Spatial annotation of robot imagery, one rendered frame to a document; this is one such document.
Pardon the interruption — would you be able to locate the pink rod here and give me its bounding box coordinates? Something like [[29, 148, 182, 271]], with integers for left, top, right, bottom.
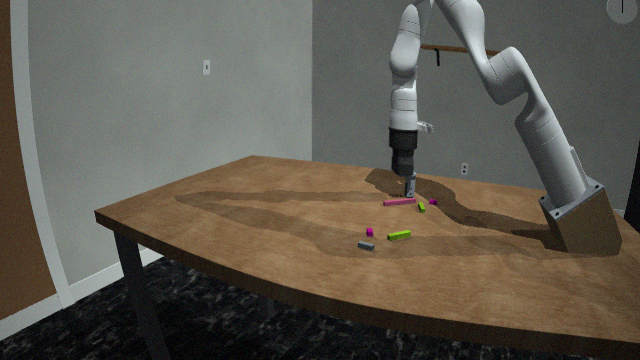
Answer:
[[383, 198, 416, 206]]

